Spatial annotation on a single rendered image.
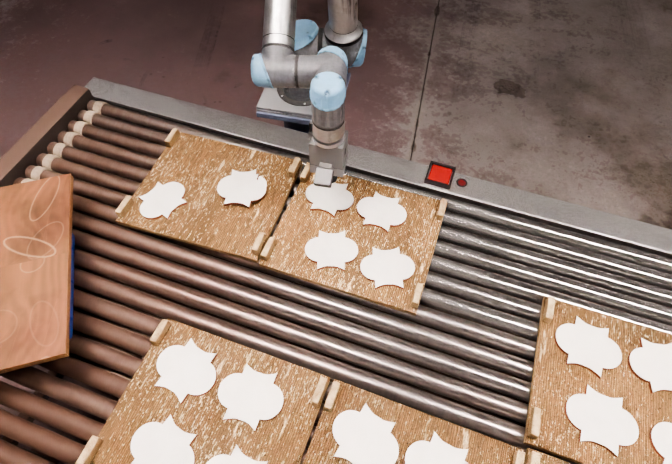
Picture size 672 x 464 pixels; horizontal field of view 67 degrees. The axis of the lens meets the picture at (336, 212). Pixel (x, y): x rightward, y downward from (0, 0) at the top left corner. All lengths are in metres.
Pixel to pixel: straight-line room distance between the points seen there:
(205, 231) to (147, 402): 0.44
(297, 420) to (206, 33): 2.94
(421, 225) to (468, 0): 2.82
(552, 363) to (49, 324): 1.10
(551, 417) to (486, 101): 2.25
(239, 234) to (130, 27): 2.71
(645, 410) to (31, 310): 1.33
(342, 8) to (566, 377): 1.09
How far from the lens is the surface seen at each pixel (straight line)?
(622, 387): 1.32
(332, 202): 1.38
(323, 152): 1.21
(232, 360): 1.20
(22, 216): 1.45
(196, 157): 1.55
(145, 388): 1.23
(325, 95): 1.08
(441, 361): 1.22
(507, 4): 4.05
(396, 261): 1.29
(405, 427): 1.15
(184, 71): 3.40
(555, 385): 1.26
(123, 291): 1.37
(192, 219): 1.41
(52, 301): 1.28
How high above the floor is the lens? 2.05
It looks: 54 degrees down
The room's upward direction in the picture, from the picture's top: straight up
